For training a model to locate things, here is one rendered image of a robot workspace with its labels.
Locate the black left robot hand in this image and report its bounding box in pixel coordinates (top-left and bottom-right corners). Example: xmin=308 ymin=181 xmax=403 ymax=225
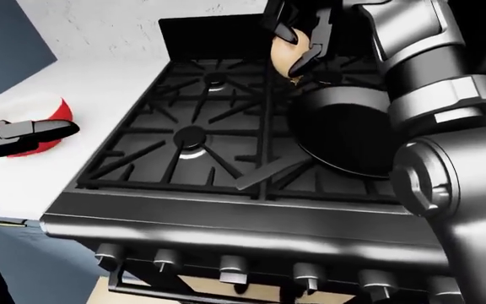
xmin=0 ymin=119 xmax=81 ymax=159

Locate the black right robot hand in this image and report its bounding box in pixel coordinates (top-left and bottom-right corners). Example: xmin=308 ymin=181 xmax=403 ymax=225
xmin=262 ymin=0 xmax=346 ymax=78

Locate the tan onion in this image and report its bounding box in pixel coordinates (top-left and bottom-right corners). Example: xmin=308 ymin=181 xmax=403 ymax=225
xmin=269 ymin=27 xmax=314 ymax=87

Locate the red bowl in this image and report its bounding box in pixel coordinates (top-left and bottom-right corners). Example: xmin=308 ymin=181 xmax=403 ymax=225
xmin=5 ymin=96 xmax=74 ymax=159

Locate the black frying pan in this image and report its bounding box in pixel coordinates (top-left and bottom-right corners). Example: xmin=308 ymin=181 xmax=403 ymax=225
xmin=234 ymin=85 xmax=405 ymax=192

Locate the silver stove knob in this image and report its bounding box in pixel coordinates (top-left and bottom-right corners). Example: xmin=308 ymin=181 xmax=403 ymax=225
xmin=219 ymin=253 xmax=249 ymax=285
xmin=153 ymin=248 xmax=181 ymax=274
xmin=94 ymin=242 xmax=122 ymax=271
xmin=359 ymin=269 xmax=397 ymax=301
xmin=428 ymin=274 xmax=466 ymax=304
xmin=292 ymin=261 xmax=325 ymax=294

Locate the black cast iron grate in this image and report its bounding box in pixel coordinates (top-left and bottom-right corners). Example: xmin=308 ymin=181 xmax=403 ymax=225
xmin=263 ymin=56 xmax=405 ymax=204
xmin=77 ymin=57 xmax=272 ymax=195

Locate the stainless steel gas stove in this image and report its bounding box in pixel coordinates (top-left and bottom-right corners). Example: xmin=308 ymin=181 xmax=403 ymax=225
xmin=39 ymin=14 xmax=466 ymax=304

